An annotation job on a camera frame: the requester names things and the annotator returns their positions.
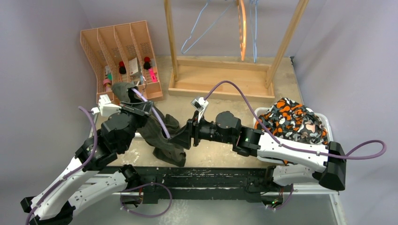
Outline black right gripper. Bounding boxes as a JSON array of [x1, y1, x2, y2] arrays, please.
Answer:
[[170, 112, 234, 151]]

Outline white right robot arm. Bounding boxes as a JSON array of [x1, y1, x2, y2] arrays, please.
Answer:
[[168, 111, 346, 191]]

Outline light blue hanger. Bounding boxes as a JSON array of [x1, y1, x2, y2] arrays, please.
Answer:
[[180, 0, 234, 55]]

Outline red black item right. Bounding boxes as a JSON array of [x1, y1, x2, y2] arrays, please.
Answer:
[[143, 57, 152, 70]]

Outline dark olive green shorts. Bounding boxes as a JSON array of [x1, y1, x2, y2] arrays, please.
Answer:
[[111, 82, 186, 167]]

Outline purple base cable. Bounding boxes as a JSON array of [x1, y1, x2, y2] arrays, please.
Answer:
[[265, 185, 295, 211], [119, 182, 173, 218]]

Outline pink marker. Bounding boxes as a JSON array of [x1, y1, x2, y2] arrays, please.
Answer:
[[148, 68, 158, 83]]

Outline orange plastic file organizer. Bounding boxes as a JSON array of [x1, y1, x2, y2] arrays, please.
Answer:
[[80, 21, 163, 104]]

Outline purple hanger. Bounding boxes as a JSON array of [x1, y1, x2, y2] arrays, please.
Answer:
[[131, 88, 170, 138]]

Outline orange camouflage shorts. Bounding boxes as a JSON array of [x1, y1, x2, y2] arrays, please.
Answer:
[[255, 97, 329, 167]]

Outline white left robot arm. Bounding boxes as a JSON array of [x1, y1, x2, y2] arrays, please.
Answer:
[[21, 101, 153, 225]]

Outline red black item left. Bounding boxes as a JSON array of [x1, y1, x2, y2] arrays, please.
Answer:
[[118, 61, 127, 75]]

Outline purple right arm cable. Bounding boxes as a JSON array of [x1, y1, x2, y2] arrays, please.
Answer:
[[203, 81, 388, 160]]

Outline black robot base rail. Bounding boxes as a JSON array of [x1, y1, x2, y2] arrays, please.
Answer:
[[102, 166, 296, 205]]

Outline red black item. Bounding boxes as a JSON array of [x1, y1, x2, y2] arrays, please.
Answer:
[[118, 61, 127, 75], [143, 57, 152, 70]]

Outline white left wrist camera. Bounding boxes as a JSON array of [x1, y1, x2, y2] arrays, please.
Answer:
[[91, 94, 122, 117]]

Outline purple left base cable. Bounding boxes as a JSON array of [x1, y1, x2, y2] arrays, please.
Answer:
[[119, 182, 173, 218]]

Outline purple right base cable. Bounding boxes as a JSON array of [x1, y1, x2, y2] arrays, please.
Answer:
[[265, 185, 295, 211]]

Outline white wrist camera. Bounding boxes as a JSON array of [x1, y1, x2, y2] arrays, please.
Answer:
[[91, 94, 122, 117], [191, 97, 209, 122]]

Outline white plastic laundry basket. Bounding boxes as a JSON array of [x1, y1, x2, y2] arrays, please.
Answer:
[[253, 107, 333, 165]]

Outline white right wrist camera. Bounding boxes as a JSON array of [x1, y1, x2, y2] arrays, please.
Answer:
[[191, 97, 209, 122]]

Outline orange hanger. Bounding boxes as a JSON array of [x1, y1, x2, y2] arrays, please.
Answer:
[[236, 0, 247, 61]]

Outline wooden clothes rack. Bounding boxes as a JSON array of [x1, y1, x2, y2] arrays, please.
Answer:
[[164, 0, 308, 101]]

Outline white box in organizer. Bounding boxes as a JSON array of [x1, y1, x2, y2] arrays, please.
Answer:
[[129, 57, 142, 77]]

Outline pink tape roll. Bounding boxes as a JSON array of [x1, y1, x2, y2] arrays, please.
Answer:
[[103, 78, 112, 88]]

